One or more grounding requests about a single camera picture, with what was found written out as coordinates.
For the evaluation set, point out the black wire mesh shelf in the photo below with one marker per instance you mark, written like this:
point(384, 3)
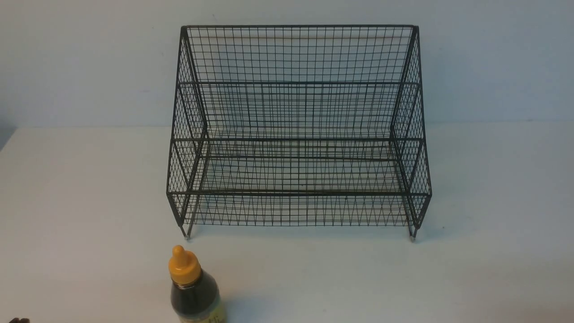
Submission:
point(299, 125)

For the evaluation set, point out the dark sauce bottle yellow cap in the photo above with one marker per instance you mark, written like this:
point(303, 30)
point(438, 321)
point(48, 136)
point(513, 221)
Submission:
point(195, 296)

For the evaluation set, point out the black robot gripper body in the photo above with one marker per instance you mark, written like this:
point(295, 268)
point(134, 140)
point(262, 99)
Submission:
point(20, 320)

